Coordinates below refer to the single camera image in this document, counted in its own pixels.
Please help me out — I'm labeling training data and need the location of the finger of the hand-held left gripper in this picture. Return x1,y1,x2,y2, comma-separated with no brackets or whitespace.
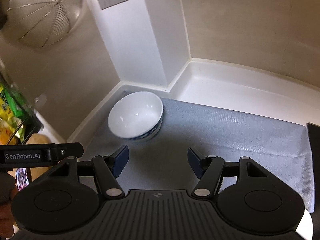
45,142,84,162

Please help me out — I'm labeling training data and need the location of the yellow packet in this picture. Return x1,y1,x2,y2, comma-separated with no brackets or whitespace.
0,85,25,144

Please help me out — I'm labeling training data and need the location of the green packet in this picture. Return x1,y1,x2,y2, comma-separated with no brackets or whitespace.
0,80,28,118

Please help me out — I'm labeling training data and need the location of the grey mat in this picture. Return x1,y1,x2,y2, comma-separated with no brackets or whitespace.
67,90,315,213

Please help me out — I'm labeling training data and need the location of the white bowl with blue pattern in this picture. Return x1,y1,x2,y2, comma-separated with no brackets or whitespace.
107,91,164,143

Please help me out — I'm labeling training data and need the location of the black wire rack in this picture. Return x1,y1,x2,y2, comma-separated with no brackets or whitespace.
0,65,43,145

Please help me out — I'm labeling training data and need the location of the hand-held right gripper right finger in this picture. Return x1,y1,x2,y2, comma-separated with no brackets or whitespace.
187,147,272,198

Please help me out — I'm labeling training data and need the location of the black smartphone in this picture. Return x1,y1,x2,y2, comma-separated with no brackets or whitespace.
15,168,32,193

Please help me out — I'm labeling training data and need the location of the person's left hand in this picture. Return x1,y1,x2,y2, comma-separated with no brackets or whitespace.
0,174,20,238

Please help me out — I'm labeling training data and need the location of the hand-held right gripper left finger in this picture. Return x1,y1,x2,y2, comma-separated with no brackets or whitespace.
46,145,130,201

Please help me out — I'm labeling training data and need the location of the metal mesh strainer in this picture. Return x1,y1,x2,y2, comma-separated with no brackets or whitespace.
7,0,83,48

